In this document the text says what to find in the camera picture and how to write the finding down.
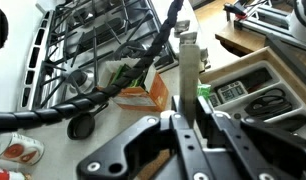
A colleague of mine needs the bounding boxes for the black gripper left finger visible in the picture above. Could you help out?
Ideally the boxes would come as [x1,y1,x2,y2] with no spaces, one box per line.
[76,95,212,180]

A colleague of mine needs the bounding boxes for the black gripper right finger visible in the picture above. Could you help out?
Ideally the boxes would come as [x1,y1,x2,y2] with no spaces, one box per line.
[196,96,306,180]

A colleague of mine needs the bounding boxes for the round cork lid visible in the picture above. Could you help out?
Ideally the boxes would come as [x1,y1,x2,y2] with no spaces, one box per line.
[136,149,177,180]

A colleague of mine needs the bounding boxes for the wooden kitchen drawer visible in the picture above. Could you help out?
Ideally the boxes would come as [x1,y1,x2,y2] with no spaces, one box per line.
[197,46,306,144]

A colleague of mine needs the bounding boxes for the white cutlery tray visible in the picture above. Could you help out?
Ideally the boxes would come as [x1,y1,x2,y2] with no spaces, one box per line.
[200,59,306,143]

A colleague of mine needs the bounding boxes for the small white digital timer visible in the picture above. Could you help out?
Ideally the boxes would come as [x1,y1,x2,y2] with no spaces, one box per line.
[207,92,222,108]

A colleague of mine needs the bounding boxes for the large white digital timer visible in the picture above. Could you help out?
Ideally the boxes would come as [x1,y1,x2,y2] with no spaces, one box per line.
[216,80,249,104]

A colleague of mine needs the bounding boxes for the black plastic utensil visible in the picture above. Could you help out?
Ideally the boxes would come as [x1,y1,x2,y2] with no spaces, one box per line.
[274,114,306,133]

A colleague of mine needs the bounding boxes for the orange cardboard box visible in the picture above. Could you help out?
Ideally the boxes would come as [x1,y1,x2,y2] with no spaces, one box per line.
[97,58,170,113]

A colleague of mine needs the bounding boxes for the green packet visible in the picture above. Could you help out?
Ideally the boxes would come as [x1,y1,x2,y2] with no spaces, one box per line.
[109,64,142,89]

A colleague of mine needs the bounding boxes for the wooden platform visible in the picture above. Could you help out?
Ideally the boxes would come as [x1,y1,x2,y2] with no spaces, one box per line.
[214,18,271,58]

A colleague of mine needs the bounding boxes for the small black skillet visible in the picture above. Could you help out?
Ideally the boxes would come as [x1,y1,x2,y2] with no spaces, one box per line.
[66,102,110,141]

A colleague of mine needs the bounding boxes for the red black clamp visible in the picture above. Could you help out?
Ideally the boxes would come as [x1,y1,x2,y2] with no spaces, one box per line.
[222,2,251,20]

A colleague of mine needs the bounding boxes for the stainless steel gas range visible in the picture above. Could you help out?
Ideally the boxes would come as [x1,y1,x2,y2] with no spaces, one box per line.
[17,0,212,113]

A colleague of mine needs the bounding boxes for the white label tomato can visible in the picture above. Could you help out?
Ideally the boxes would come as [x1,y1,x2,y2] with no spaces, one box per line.
[0,132,46,167]

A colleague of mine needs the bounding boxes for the red label tin can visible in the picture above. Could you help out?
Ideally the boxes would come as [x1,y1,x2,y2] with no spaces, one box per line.
[0,168,27,180]

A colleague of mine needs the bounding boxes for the black handled scissors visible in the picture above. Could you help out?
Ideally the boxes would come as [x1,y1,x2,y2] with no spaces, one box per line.
[243,88,294,118]

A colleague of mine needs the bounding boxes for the black spiral wrapped cable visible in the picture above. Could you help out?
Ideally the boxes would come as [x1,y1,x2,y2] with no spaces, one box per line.
[0,0,186,133]

